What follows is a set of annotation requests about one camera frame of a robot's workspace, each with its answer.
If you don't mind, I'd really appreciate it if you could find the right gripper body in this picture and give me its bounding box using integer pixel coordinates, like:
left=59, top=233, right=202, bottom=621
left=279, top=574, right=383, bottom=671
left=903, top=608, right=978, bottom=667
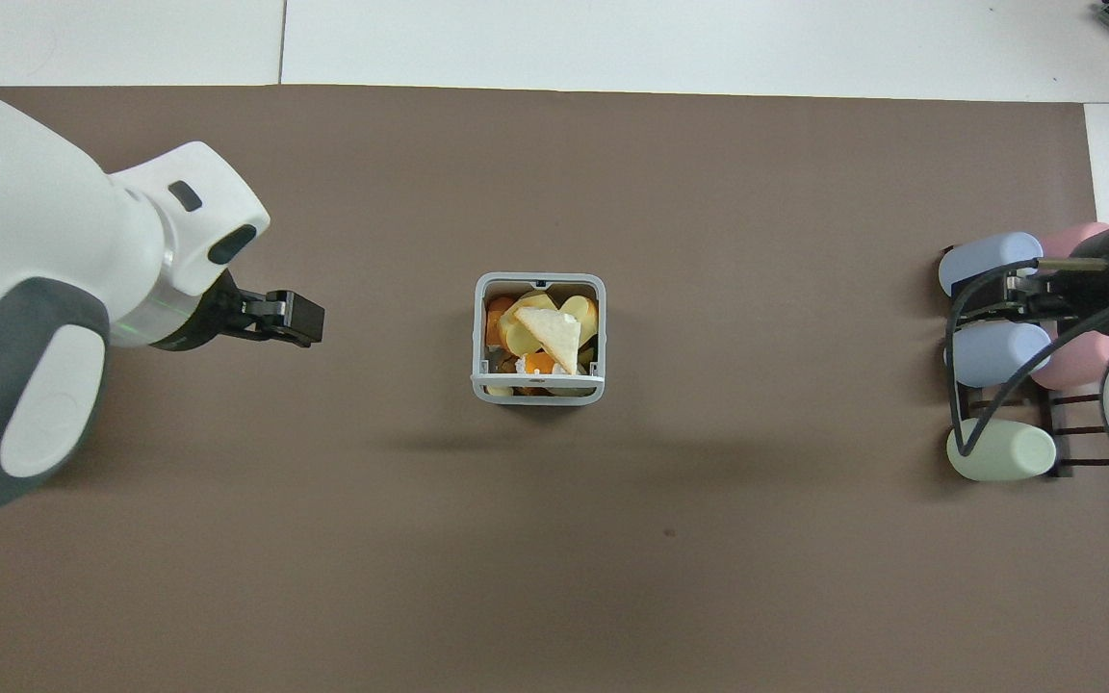
left=1032, top=225, right=1109, bottom=318

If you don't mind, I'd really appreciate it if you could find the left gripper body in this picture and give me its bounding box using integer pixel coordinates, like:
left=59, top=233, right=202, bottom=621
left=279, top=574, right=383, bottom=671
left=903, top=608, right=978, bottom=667
left=150, top=270, right=249, bottom=352

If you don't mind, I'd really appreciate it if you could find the pink cylinder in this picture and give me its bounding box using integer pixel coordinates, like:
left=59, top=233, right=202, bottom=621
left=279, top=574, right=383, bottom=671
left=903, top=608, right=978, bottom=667
left=1038, top=222, right=1109, bottom=262
left=1030, top=322, right=1109, bottom=391

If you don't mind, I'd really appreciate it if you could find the light blue cylinder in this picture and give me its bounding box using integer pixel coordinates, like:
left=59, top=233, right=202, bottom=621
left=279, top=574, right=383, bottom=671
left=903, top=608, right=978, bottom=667
left=938, top=232, right=1045, bottom=298
left=944, top=321, right=1054, bottom=389

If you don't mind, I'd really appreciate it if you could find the dark brown rack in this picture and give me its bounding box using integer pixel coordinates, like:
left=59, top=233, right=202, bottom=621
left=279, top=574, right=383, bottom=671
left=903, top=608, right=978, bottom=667
left=938, top=244, right=1109, bottom=480

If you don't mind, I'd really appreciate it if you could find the pale green cylinder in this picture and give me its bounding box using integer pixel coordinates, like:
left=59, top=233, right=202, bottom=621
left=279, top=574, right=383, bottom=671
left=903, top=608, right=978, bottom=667
left=946, top=417, right=1058, bottom=483

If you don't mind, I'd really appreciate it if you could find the grey square basket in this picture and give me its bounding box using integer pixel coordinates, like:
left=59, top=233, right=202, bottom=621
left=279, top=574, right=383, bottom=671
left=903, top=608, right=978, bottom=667
left=472, top=272, right=608, bottom=407

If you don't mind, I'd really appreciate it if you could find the yellow food piece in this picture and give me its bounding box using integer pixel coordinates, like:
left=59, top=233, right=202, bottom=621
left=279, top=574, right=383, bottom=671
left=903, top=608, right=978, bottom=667
left=499, top=294, right=561, bottom=356
left=559, top=295, right=601, bottom=348

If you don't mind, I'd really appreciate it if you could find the triangular white bread slice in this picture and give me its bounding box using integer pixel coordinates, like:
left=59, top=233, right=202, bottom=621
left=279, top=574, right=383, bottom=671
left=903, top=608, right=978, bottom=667
left=513, top=306, right=582, bottom=375

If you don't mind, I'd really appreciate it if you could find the black cable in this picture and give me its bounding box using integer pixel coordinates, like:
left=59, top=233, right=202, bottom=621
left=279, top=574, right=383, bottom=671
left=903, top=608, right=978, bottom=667
left=943, top=256, right=1109, bottom=459

